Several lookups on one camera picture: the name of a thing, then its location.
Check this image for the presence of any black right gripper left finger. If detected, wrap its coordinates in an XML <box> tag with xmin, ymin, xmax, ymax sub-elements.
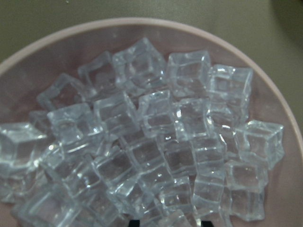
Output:
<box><xmin>129</xmin><ymin>219</ymin><xmax>140</xmax><ymax>227</ymax></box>

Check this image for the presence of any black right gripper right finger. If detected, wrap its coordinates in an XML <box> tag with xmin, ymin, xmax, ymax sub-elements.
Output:
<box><xmin>201</xmin><ymin>220</ymin><xmax>212</xmax><ymax>227</ymax></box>

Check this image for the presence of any pile of ice cubes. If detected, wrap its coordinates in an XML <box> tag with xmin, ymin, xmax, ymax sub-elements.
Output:
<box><xmin>0</xmin><ymin>38</ymin><xmax>284</xmax><ymax>227</ymax></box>

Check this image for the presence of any pink bowl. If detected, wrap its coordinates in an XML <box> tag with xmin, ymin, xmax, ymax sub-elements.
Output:
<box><xmin>0</xmin><ymin>17</ymin><xmax>303</xmax><ymax>227</ymax></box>

